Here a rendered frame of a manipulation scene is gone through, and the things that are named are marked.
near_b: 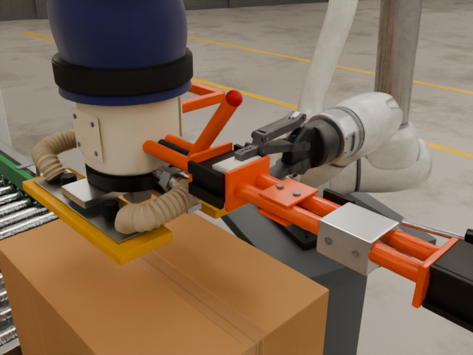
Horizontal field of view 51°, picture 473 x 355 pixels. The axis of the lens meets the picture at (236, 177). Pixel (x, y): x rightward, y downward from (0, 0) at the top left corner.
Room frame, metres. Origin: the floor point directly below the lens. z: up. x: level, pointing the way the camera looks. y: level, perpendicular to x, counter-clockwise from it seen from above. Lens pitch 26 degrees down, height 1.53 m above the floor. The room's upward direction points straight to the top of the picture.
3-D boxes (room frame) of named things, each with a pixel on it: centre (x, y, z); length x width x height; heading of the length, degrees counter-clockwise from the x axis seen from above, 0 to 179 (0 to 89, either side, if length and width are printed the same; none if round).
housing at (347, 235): (0.48, -0.14, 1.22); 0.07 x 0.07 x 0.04; 45
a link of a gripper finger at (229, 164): (0.63, 0.00, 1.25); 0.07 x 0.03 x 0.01; 135
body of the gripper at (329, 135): (0.74, -0.11, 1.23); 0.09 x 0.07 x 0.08; 135
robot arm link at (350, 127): (0.79, -0.16, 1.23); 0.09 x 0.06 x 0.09; 45
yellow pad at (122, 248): (0.75, 0.25, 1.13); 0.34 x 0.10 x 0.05; 45
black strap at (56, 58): (0.82, 0.18, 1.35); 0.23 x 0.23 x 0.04
